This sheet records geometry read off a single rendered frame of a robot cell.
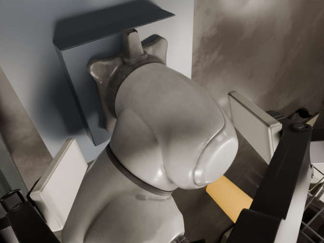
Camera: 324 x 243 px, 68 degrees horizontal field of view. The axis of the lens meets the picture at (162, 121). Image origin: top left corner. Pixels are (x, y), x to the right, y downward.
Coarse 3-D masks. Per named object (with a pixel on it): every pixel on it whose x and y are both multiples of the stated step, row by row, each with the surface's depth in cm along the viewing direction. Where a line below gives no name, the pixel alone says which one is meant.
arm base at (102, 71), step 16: (128, 32) 45; (128, 48) 44; (144, 48) 49; (160, 48) 51; (96, 64) 44; (112, 64) 46; (128, 64) 46; (96, 80) 46; (112, 80) 46; (112, 96) 46; (112, 112) 49; (112, 128) 55
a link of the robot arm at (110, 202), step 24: (96, 168) 42; (120, 168) 39; (96, 192) 40; (120, 192) 39; (144, 192) 39; (168, 192) 42; (72, 216) 42; (96, 216) 39; (120, 216) 38; (144, 216) 38; (168, 216) 39; (72, 240) 41; (96, 240) 39; (120, 240) 37; (144, 240) 36; (168, 240) 38
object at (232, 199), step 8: (224, 176) 337; (216, 184) 325; (224, 184) 322; (232, 184) 325; (208, 192) 335; (216, 192) 322; (224, 192) 315; (232, 192) 312; (240, 192) 313; (216, 200) 323; (224, 200) 312; (232, 200) 306; (240, 200) 303; (248, 200) 303; (224, 208) 313; (232, 208) 303; (240, 208) 297; (248, 208) 294; (232, 216) 304
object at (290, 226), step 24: (288, 144) 11; (288, 168) 10; (312, 168) 13; (264, 192) 9; (288, 192) 9; (240, 216) 8; (264, 216) 8; (288, 216) 8; (240, 240) 7; (264, 240) 7; (288, 240) 8
